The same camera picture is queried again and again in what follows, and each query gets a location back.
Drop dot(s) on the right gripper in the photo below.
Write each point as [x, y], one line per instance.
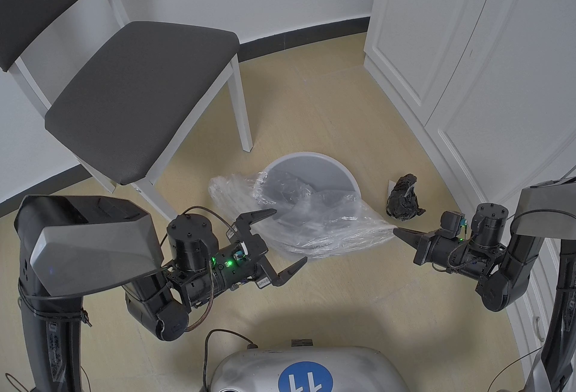
[438, 253]

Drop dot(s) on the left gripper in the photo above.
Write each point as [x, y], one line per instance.
[258, 264]

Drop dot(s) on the black plastic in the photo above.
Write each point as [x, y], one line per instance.
[405, 201]

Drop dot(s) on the clear plastic bag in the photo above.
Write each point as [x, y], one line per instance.
[342, 223]

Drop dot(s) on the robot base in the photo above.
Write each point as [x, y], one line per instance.
[306, 367]

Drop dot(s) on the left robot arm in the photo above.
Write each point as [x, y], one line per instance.
[90, 237]

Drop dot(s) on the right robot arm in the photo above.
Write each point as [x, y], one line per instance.
[544, 205]

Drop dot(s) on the white trash bin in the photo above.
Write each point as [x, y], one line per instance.
[315, 169]

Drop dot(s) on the white chair grey cushions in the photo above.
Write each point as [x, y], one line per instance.
[135, 88]

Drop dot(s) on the white wardrobe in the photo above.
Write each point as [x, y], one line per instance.
[472, 43]

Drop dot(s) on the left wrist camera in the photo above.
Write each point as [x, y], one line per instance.
[240, 251]

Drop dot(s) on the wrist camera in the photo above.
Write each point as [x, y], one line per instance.
[452, 223]
[240, 251]

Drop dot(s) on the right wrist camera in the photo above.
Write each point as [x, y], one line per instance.
[452, 223]

